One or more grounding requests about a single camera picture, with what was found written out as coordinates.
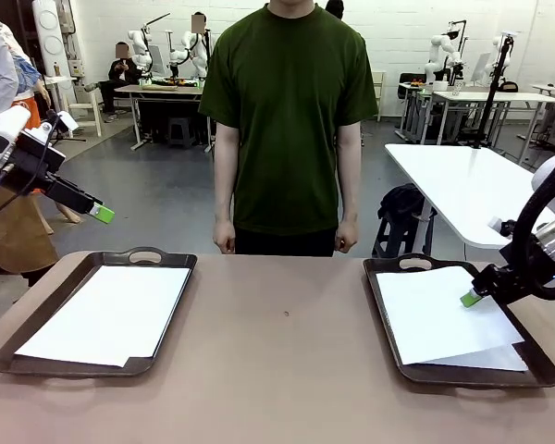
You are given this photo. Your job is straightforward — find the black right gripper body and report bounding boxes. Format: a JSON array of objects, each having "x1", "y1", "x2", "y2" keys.
[{"x1": 492, "y1": 220, "x2": 555, "y2": 305}]

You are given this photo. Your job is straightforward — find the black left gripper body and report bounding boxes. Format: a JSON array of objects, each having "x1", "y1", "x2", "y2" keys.
[{"x1": 2, "y1": 137, "x2": 67, "y2": 196}]

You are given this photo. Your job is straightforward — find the person's right forearm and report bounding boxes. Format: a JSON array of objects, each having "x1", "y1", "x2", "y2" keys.
[{"x1": 214, "y1": 120, "x2": 240, "y2": 223}]

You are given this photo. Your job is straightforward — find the person's left forearm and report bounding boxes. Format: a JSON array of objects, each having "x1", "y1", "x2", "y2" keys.
[{"x1": 336, "y1": 120, "x2": 363, "y2": 223}]

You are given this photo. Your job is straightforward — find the person's left hand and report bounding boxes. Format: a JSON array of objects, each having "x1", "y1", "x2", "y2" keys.
[{"x1": 335, "y1": 219, "x2": 361, "y2": 254}]

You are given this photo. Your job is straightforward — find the person's right hand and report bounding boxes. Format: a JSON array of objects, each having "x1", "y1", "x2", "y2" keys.
[{"x1": 212, "y1": 217, "x2": 238, "y2": 254}]

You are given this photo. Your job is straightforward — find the black tripod stand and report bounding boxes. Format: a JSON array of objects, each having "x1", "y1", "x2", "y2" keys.
[{"x1": 50, "y1": 131, "x2": 87, "y2": 150}]

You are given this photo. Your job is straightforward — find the white wooden chair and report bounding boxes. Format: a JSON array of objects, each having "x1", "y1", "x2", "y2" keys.
[{"x1": 67, "y1": 87, "x2": 104, "y2": 139}]

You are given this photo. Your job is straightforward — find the large white table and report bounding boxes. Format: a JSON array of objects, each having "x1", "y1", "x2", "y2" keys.
[{"x1": 383, "y1": 142, "x2": 555, "y2": 260}]

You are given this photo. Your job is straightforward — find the small white side table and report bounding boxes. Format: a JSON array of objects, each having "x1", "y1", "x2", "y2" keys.
[{"x1": 41, "y1": 75, "x2": 75, "y2": 117}]

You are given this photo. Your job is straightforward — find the black step stool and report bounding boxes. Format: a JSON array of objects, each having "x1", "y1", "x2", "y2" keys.
[{"x1": 372, "y1": 215, "x2": 438, "y2": 260}]

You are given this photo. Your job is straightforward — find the brown plastic serving tray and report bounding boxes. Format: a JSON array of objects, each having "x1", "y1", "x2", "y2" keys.
[
  {"x1": 0, "y1": 246, "x2": 199, "y2": 378},
  {"x1": 363, "y1": 253, "x2": 555, "y2": 389}
]

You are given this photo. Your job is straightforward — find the black bag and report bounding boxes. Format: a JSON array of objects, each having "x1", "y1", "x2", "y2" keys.
[{"x1": 377, "y1": 182, "x2": 427, "y2": 222}]

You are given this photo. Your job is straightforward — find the grey plastic stool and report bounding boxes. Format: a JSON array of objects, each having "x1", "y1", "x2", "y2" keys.
[{"x1": 166, "y1": 117, "x2": 193, "y2": 148}]

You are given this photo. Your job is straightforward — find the seated person in black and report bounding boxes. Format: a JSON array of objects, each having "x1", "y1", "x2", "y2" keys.
[{"x1": 85, "y1": 41, "x2": 142, "y2": 124}]

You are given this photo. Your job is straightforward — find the white standing air conditioner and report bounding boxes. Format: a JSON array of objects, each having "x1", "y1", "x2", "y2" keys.
[{"x1": 31, "y1": 0, "x2": 78, "y2": 80}]

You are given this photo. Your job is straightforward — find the brown topped lab table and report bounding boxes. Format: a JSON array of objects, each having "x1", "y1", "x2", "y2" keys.
[{"x1": 114, "y1": 82, "x2": 212, "y2": 152}]

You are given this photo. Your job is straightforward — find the black pole stand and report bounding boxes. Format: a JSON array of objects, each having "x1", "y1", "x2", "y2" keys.
[{"x1": 472, "y1": 32, "x2": 514, "y2": 150}]

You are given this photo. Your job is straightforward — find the long white lab table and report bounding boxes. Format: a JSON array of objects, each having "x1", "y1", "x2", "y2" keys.
[{"x1": 432, "y1": 90, "x2": 555, "y2": 166}]

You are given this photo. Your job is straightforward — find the grey computer monitor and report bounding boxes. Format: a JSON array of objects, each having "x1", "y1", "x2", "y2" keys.
[{"x1": 470, "y1": 51, "x2": 492, "y2": 87}]

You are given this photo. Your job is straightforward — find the black trousers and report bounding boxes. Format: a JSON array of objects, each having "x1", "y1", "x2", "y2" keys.
[{"x1": 234, "y1": 225, "x2": 339, "y2": 258}]

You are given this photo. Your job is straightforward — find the standing person with blurred face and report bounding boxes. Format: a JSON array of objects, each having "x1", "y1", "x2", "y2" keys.
[{"x1": 190, "y1": 11, "x2": 214, "y2": 80}]

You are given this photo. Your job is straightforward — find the person's neck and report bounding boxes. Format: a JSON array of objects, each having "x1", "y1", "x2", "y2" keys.
[{"x1": 265, "y1": 0, "x2": 316, "y2": 18}]

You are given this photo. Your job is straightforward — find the black corrugated cable hose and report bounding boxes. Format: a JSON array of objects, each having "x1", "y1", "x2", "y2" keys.
[{"x1": 511, "y1": 152, "x2": 555, "y2": 302}]

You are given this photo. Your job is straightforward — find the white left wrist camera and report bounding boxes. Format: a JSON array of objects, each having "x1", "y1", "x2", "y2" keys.
[{"x1": 20, "y1": 109, "x2": 80, "y2": 147}]

